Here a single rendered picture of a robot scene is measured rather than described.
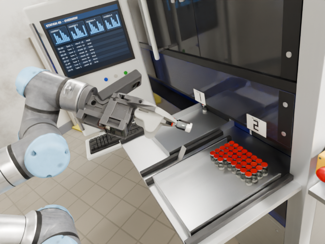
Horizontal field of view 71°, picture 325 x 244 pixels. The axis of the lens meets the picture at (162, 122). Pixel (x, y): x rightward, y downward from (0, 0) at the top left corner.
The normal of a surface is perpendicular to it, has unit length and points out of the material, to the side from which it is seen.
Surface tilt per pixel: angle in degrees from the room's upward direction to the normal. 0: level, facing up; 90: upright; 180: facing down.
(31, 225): 23
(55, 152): 90
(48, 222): 53
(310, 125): 90
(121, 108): 42
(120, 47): 90
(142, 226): 0
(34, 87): 67
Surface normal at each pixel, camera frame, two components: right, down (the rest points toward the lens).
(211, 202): -0.22, -0.83
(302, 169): -0.87, 0.40
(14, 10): 0.76, 0.18
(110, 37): 0.33, 0.42
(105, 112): 0.07, -0.35
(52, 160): 0.55, 0.33
